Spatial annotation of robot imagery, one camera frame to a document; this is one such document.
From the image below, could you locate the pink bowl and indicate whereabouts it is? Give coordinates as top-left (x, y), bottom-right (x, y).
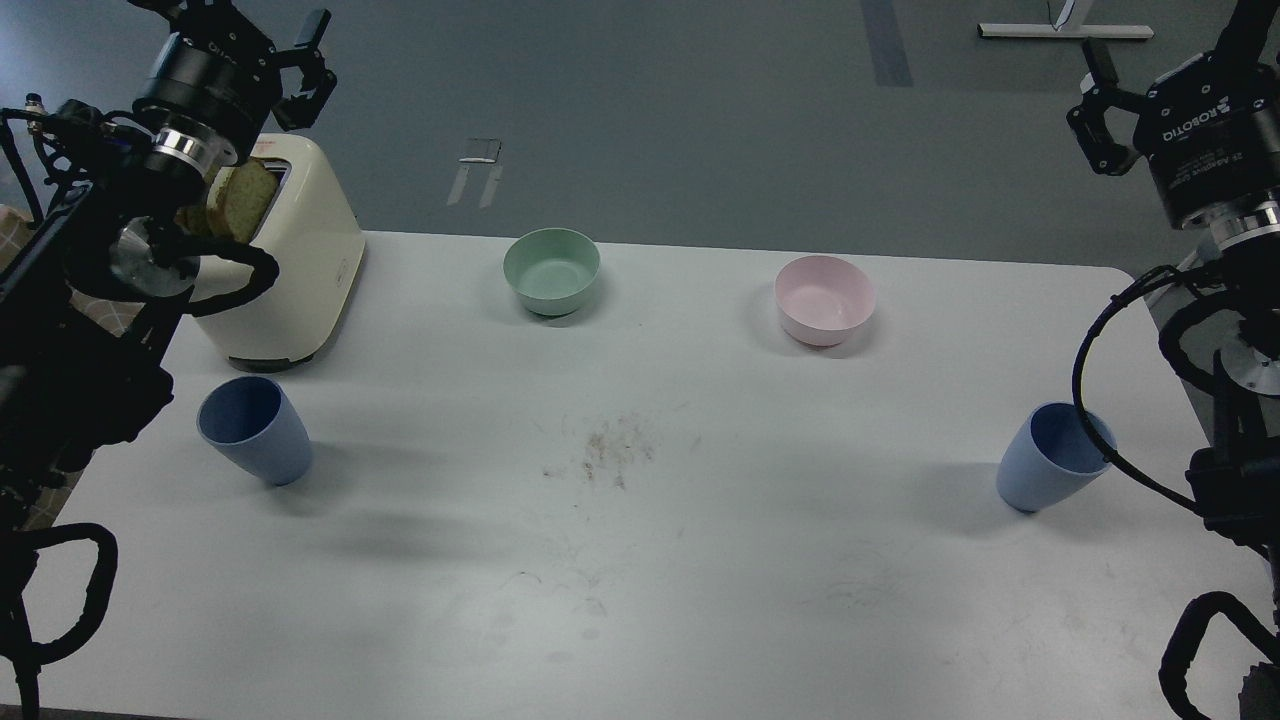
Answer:
top-left (773, 255), bottom-right (878, 348)

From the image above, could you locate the light blue cup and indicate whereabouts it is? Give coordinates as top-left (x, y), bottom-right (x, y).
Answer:
top-left (996, 402), bottom-right (1112, 512)

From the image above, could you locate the black right-side robot arm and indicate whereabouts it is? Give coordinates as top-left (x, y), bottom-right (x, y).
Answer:
top-left (1068, 1), bottom-right (1279, 553)

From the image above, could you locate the front toast slice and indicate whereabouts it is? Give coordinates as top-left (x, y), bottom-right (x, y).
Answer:
top-left (205, 158), bottom-right (280, 243)

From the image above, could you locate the dark blue cup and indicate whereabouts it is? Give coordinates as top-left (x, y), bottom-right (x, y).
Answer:
top-left (196, 375), bottom-right (314, 486)

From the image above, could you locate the black right-side cable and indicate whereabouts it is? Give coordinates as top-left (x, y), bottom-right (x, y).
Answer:
top-left (1073, 264), bottom-right (1280, 720)

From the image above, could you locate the white desk leg base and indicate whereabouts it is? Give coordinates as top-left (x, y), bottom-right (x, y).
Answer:
top-left (975, 1), bottom-right (1155, 42)

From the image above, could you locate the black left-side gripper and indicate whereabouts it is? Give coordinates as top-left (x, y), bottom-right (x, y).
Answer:
top-left (133, 9), bottom-right (338, 159)

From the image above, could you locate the cream white toaster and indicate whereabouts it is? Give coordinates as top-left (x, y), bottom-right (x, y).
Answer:
top-left (196, 133), bottom-right (366, 373)

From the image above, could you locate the beige checked cloth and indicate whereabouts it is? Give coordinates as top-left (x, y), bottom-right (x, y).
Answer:
top-left (1, 205), bottom-right (142, 336)

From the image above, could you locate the green bowl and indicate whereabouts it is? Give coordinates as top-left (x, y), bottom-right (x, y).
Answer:
top-left (502, 228), bottom-right (602, 316)

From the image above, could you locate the black left-side cable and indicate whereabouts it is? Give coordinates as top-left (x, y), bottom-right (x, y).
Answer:
top-left (0, 523), bottom-right (119, 720)

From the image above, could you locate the black left-side robot arm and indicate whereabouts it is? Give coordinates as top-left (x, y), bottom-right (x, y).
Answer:
top-left (3, 1), bottom-right (337, 530)

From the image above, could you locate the black Robotiq right-side gripper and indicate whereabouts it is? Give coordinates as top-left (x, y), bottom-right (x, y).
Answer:
top-left (1066, 40), bottom-right (1277, 229)

